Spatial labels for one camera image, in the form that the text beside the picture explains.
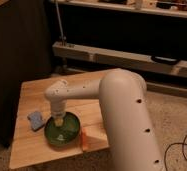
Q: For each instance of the wooden folding table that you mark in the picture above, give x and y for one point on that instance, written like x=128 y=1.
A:
x=31 y=148

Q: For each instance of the upper wooden shelf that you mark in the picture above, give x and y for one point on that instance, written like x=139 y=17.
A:
x=136 y=6

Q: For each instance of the orange carrot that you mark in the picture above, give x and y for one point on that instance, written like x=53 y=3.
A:
x=84 y=142

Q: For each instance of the wooden shelf beam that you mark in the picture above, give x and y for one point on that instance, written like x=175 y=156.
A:
x=119 y=59

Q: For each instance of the blue sponge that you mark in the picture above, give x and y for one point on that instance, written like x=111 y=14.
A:
x=36 y=120

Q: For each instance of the metal stand pole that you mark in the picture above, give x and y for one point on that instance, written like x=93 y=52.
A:
x=63 y=37

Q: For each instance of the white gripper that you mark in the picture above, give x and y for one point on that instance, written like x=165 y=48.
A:
x=58 y=111

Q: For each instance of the dark cabinet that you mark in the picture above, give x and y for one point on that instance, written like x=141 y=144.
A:
x=25 y=54

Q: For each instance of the black handle on beam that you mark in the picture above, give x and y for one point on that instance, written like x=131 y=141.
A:
x=165 y=61

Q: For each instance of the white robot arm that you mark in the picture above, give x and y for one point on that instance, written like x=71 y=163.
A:
x=121 y=96

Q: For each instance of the green ceramic bowl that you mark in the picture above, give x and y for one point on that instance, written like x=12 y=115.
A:
x=64 y=134

